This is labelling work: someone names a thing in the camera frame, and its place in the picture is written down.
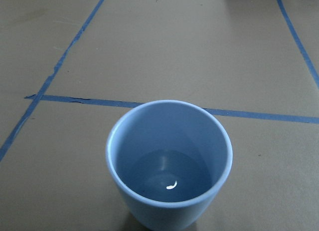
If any light blue cup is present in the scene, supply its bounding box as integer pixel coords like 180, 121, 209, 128
106, 100, 233, 231

